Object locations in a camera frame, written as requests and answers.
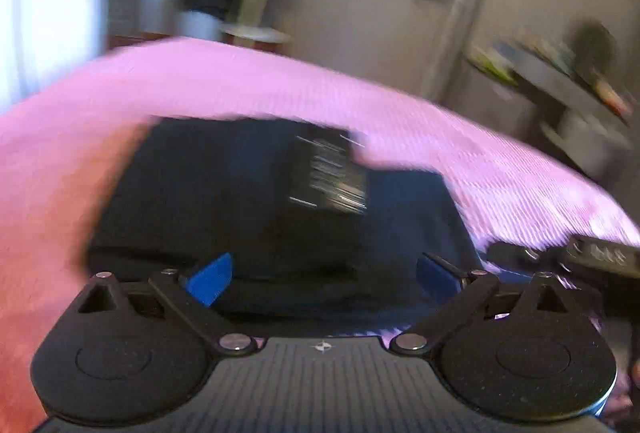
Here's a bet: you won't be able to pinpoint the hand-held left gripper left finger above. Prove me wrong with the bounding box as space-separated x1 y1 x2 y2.
75 253 258 357

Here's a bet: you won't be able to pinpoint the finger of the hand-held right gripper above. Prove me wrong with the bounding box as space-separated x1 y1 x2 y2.
487 240 568 272

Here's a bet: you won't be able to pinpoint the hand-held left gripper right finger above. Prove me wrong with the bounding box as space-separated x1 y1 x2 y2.
390 253 576 357

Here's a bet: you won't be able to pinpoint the black pants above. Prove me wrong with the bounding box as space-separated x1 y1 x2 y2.
87 115 501 335

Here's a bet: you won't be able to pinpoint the pink striped blanket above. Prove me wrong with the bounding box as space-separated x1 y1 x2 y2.
0 37 640 433

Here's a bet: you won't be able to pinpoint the oval mirror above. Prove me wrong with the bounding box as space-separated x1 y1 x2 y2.
574 23 620 84

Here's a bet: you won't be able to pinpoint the white tower air conditioner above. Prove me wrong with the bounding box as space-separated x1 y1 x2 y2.
429 0 485 100

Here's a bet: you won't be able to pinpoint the white laundry basket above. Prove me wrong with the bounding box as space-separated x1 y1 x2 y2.
176 10 225 42

